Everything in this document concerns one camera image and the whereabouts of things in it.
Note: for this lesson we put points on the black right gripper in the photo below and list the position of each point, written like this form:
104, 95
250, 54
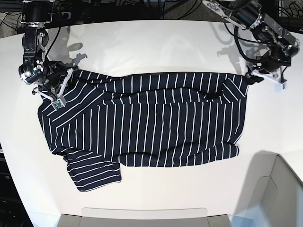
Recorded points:
54, 72

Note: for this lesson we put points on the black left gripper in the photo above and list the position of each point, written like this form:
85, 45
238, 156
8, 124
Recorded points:
269, 63

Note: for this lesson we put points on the navy white striped T-shirt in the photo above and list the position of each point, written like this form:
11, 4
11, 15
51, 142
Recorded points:
153, 120

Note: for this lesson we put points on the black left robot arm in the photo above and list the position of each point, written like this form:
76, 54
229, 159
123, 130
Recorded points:
282, 45

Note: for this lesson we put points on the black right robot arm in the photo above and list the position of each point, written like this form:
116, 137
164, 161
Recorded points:
36, 68

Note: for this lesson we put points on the grey plastic bin right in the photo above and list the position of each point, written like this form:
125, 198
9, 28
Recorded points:
272, 194

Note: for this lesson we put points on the grey plastic bin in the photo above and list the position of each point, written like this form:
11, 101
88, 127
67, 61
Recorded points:
272, 194
93, 217

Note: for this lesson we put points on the grey plastic bin front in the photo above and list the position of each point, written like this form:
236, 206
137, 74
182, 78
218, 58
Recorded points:
93, 217

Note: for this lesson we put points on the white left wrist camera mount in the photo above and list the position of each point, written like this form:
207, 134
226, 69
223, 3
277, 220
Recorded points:
277, 77

